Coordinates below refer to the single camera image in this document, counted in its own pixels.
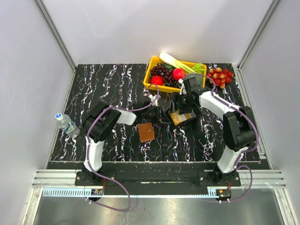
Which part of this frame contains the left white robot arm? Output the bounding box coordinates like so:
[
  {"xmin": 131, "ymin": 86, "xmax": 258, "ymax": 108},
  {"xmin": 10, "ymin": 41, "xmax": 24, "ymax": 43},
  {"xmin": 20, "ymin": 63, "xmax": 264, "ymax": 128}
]
[{"xmin": 82, "ymin": 101, "xmax": 171, "ymax": 185}]

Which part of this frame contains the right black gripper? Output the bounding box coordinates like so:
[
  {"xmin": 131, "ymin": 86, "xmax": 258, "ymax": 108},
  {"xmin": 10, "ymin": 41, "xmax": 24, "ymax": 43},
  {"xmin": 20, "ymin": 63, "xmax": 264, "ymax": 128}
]
[{"xmin": 168, "ymin": 92, "xmax": 195, "ymax": 115}]

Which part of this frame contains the yellow plastic basket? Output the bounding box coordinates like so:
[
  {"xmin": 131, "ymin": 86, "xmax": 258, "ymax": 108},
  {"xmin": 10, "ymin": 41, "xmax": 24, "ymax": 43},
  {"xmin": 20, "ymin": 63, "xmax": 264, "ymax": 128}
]
[{"xmin": 143, "ymin": 57, "xmax": 207, "ymax": 93}]

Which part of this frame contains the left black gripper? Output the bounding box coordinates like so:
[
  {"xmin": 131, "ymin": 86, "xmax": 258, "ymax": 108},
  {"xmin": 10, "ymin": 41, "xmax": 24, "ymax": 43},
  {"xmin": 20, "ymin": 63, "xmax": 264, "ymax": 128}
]
[{"xmin": 142, "ymin": 105, "xmax": 171, "ymax": 125}]

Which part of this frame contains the green netted melon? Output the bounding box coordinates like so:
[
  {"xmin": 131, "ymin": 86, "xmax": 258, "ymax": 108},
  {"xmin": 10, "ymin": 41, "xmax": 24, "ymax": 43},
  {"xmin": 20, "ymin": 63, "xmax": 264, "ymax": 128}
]
[{"xmin": 185, "ymin": 73, "xmax": 203, "ymax": 88}]

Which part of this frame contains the purple cable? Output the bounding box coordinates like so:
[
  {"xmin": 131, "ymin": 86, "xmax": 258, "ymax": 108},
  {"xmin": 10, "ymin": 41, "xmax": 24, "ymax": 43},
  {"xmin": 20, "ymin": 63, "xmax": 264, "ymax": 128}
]
[
  {"xmin": 182, "ymin": 73, "xmax": 260, "ymax": 203},
  {"xmin": 84, "ymin": 83, "xmax": 161, "ymax": 213}
]

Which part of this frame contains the aluminium frame rail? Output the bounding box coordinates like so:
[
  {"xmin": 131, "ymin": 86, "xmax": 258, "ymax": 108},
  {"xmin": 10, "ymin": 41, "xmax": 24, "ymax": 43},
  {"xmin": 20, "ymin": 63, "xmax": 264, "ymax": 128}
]
[{"xmin": 32, "ymin": 170, "xmax": 286, "ymax": 199}]

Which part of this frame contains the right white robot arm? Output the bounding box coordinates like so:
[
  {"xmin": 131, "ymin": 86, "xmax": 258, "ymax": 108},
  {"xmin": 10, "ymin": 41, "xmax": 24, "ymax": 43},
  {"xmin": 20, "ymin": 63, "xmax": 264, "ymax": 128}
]
[{"xmin": 167, "ymin": 74, "xmax": 259, "ymax": 186}]

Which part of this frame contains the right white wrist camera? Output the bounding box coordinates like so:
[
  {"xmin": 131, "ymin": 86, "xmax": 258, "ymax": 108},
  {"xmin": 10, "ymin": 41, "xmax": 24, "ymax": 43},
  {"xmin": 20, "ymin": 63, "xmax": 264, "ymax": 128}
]
[{"xmin": 179, "ymin": 79, "xmax": 187, "ymax": 95}]

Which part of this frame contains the brown leather card holder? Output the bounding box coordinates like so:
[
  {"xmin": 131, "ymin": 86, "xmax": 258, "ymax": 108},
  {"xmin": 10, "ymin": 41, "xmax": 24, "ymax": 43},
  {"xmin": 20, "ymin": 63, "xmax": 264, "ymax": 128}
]
[{"xmin": 138, "ymin": 123, "xmax": 155, "ymax": 143}]

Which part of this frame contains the red apple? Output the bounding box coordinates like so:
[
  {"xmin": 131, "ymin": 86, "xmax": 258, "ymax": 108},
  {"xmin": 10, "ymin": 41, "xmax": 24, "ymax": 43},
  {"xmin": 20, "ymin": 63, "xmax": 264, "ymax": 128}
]
[
  {"xmin": 150, "ymin": 75, "xmax": 164, "ymax": 85},
  {"xmin": 172, "ymin": 68, "xmax": 186, "ymax": 81}
]

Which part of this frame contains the dark purple grape bunch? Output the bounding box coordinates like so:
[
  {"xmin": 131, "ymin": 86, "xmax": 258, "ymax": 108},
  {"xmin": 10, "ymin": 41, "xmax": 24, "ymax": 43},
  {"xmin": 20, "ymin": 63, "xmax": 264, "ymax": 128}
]
[{"xmin": 147, "ymin": 63, "xmax": 180, "ymax": 88}]

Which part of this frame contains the red cherry cluster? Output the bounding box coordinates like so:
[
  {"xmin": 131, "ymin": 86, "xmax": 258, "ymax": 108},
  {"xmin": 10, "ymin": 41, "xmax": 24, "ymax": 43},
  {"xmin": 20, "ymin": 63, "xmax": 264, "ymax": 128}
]
[{"xmin": 206, "ymin": 67, "xmax": 234, "ymax": 89}]

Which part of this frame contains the green cucumber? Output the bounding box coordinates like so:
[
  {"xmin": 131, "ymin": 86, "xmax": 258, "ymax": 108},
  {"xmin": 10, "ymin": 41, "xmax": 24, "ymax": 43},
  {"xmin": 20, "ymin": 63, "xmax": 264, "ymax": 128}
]
[{"xmin": 164, "ymin": 63, "xmax": 174, "ymax": 69}]

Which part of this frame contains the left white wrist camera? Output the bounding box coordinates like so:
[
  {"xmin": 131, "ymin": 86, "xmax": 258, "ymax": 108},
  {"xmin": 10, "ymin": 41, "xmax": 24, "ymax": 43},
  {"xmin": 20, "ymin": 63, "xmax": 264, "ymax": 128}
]
[{"xmin": 148, "ymin": 94, "xmax": 161, "ymax": 107}]

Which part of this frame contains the red apple back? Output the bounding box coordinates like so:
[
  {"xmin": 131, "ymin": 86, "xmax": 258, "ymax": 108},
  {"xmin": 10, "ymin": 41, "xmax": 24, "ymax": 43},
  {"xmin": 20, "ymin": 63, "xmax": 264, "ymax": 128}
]
[{"xmin": 172, "ymin": 68, "xmax": 186, "ymax": 81}]

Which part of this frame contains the red apple front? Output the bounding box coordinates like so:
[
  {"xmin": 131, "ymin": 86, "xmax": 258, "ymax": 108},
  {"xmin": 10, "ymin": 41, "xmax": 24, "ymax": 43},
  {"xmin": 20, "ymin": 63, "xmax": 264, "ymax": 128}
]
[{"xmin": 150, "ymin": 75, "xmax": 164, "ymax": 85}]

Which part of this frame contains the black card box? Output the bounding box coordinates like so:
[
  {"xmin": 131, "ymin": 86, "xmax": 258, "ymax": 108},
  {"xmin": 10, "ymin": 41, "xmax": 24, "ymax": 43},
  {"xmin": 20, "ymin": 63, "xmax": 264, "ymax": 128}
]
[{"xmin": 167, "ymin": 107, "xmax": 200, "ymax": 127}]

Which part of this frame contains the clear plastic water bottle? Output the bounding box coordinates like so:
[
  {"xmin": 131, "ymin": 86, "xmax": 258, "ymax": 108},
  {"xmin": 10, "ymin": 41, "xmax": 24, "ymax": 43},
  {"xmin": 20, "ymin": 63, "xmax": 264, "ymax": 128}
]
[{"xmin": 55, "ymin": 113, "xmax": 80, "ymax": 139}]

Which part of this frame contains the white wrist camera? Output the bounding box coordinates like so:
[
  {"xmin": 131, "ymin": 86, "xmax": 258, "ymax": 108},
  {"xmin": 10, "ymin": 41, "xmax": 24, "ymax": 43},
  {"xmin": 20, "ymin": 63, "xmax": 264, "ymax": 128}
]
[
  {"xmin": 148, "ymin": 94, "xmax": 161, "ymax": 107},
  {"xmin": 179, "ymin": 79, "xmax": 187, "ymax": 95}
]

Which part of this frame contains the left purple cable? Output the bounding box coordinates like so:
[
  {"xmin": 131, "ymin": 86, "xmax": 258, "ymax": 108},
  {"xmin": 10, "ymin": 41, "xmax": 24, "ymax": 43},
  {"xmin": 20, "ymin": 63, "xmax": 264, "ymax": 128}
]
[{"xmin": 84, "ymin": 83, "xmax": 161, "ymax": 213}]

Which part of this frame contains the white green leek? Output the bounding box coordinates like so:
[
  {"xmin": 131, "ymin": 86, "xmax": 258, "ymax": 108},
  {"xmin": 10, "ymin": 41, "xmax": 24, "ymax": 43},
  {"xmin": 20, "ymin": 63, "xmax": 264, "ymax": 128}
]
[{"xmin": 159, "ymin": 52, "xmax": 195, "ymax": 74}]

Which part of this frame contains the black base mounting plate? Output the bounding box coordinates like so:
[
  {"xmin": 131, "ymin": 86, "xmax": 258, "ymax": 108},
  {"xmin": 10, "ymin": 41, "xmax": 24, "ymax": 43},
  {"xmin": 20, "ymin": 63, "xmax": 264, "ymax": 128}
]
[{"xmin": 75, "ymin": 162, "xmax": 241, "ymax": 187}]

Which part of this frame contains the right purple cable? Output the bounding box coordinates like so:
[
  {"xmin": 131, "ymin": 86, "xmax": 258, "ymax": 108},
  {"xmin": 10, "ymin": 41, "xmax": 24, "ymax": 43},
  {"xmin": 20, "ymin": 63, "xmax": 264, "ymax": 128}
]
[{"xmin": 182, "ymin": 73, "xmax": 260, "ymax": 203}]

